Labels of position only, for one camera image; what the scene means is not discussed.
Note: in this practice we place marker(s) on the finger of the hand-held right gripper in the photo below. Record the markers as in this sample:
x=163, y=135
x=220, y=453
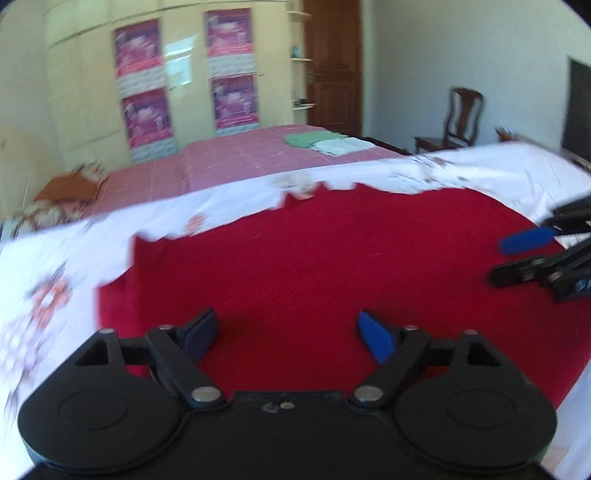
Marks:
x=517, y=273
x=526, y=241

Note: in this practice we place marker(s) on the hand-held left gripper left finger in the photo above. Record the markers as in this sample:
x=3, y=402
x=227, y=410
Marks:
x=201, y=333

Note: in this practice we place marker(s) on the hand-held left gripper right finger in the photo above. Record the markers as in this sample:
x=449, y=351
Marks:
x=376, y=336

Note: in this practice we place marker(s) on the red knit sweater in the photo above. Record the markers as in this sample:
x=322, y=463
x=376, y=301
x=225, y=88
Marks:
x=323, y=258

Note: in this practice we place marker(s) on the white floral bedsheet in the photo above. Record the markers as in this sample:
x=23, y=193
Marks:
x=508, y=170

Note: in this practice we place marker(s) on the black television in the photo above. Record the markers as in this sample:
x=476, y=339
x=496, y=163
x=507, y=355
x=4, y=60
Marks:
x=577, y=115

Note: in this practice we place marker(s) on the dark wooden chair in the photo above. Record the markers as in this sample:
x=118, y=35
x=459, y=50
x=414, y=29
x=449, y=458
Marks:
x=461, y=115

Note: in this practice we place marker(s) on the pink checked bedsheet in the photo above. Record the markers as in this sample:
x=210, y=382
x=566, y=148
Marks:
x=240, y=157

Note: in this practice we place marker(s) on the white folded cloth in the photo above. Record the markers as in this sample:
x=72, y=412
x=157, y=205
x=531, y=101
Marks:
x=341, y=146

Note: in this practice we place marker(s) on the orange pillow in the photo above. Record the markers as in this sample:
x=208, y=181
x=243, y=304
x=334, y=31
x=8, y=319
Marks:
x=69, y=187

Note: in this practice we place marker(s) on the floral pillow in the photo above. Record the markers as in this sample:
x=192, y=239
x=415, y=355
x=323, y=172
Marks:
x=37, y=217

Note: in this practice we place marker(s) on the green folded cloth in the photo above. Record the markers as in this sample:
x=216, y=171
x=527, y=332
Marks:
x=304, y=140

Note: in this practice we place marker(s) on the cream wardrobe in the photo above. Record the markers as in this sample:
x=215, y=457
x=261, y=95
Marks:
x=187, y=106

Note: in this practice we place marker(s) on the brown wooden door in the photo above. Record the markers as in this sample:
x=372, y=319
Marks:
x=332, y=69

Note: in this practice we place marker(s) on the purple wall poster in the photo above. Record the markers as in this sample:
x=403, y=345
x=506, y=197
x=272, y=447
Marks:
x=148, y=122
x=138, y=50
x=235, y=104
x=229, y=37

